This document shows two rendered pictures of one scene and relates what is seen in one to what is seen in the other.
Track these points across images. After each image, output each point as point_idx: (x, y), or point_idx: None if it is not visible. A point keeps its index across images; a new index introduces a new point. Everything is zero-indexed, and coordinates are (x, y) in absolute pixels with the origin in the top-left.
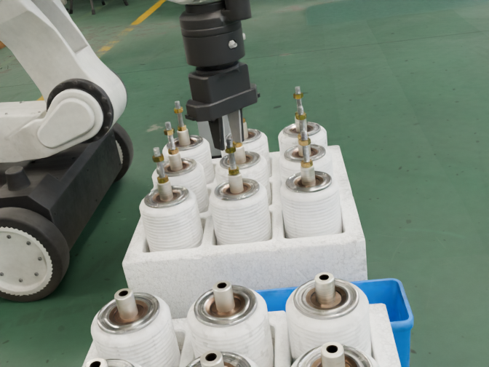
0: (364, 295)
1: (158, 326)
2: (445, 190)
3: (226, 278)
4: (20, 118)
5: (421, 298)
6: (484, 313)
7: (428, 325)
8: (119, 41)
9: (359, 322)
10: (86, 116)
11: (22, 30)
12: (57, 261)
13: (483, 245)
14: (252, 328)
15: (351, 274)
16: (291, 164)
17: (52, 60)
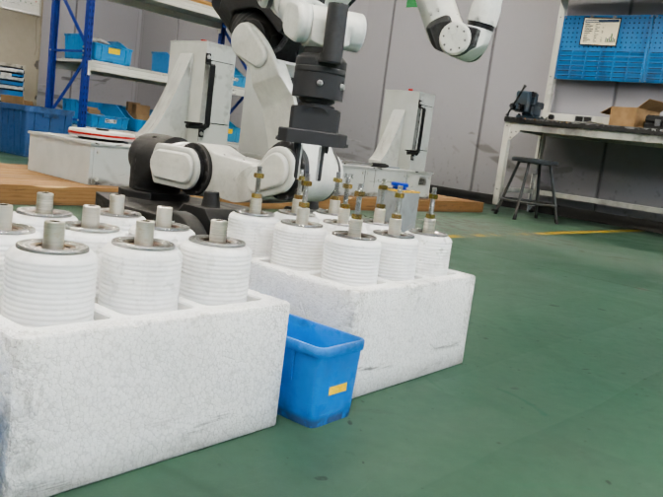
0: (242, 250)
1: (118, 221)
2: (598, 393)
3: (251, 289)
4: (249, 165)
5: (422, 413)
6: (456, 443)
7: (393, 423)
8: (501, 236)
9: (213, 254)
10: (281, 171)
11: (272, 91)
12: None
13: (552, 425)
14: (157, 237)
15: (339, 325)
16: (370, 234)
17: (283, 121)
